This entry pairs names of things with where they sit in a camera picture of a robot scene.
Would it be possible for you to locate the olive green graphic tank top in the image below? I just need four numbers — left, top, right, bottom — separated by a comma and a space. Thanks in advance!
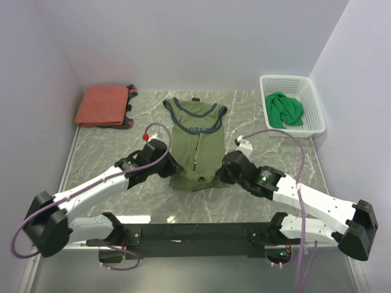
163, 98, 227, 191

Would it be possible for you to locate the bright green tank top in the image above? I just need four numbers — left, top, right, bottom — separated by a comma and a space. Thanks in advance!
265, 92, 304, 129

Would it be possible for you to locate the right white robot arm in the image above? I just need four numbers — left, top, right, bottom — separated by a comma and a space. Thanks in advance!
216, 151, 378, 261

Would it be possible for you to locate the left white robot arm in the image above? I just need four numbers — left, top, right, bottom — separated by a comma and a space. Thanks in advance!
23, 139, 182, 257

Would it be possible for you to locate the folded red tank top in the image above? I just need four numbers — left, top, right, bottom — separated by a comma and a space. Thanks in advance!
74, 84, 138, 129

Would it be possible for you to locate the white plastic basket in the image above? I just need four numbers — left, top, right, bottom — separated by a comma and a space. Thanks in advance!
259, 74, 326, 138

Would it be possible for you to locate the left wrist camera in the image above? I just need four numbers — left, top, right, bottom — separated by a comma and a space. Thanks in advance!
142, 132, 159, 143

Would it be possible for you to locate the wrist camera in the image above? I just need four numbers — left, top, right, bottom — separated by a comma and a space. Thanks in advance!
142, 132, 159, 143
235, 136, 253, 157

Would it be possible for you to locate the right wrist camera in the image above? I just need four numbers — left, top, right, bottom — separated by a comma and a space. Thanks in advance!
235, 136, 253, 157

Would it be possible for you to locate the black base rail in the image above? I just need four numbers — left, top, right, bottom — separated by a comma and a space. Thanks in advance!
85, 222, 294, 265

